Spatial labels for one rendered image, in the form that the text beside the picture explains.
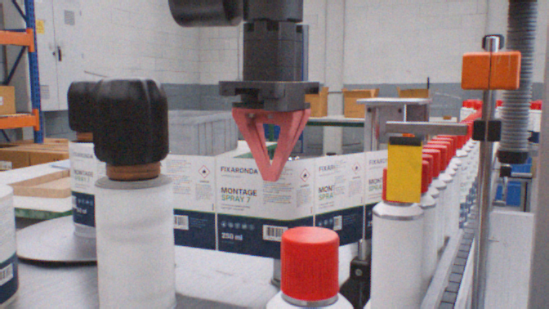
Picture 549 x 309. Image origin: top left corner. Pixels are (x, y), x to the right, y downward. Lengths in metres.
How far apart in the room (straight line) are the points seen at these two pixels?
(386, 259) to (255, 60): 0.24
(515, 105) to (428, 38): 7.42
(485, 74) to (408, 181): 0.11
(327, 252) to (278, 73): 0.22
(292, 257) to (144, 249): 0.30
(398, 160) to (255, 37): 0.17
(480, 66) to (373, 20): 7.75
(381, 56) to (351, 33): 0.61
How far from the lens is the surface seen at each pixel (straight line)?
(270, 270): 0.79
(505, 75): 0.43
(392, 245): 0.51
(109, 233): 0.56
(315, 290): 0.28
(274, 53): 0.45
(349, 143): 8.22
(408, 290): 0.53
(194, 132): 2.35
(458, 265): 0.87
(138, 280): 0.56
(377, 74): 8.09
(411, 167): 0.45
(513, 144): 0.65
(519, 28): 0.65
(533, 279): 0.55
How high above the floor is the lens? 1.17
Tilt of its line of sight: 8 degrees down
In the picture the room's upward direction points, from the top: straight up
